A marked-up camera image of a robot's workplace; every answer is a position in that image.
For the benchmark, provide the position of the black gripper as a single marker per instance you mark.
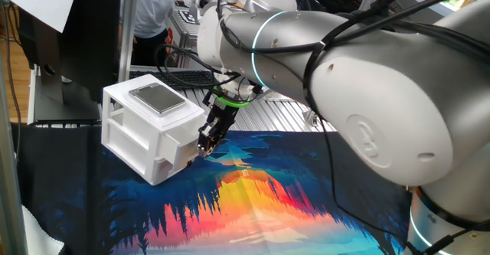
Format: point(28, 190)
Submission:
point(222, 119)

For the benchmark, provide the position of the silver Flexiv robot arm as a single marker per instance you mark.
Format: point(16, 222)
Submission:
point(383, 94)

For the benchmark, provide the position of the white drawer cabinet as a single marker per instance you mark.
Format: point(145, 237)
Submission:
point(126, 140)

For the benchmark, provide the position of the grey metal plate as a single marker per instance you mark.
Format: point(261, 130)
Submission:
point(157, 98)

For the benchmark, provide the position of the black keyboard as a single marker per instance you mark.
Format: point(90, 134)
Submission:
point(183, 77)

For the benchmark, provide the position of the colourful sunset forest cloth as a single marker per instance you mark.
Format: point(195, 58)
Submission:
point(249, 209)

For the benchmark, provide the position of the black white marker board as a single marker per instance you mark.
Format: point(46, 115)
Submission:
point(188, 17)

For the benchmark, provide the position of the person in light shirt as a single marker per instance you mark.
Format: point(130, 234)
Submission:
point(153, 10)

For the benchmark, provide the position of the black computer monitor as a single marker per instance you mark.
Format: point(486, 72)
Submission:
point(88, 36)

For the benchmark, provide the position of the white cloth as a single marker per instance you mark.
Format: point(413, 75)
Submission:
point(42, 239)

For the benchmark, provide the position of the aluminium frame profile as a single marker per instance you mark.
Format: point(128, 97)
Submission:
point(128, 29)
point(9, 170)

